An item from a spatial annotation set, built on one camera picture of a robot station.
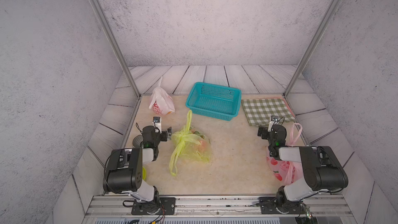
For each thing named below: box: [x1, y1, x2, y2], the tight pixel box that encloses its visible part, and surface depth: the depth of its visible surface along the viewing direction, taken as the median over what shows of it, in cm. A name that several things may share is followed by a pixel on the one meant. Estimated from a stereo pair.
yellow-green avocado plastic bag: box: [169, 109, 211, 177], surface depth 82 cm
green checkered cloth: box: [241, 97, 296, 127], surface depth 113 cm
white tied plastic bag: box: [148, 76, 176, 116], surface depth 104 cm
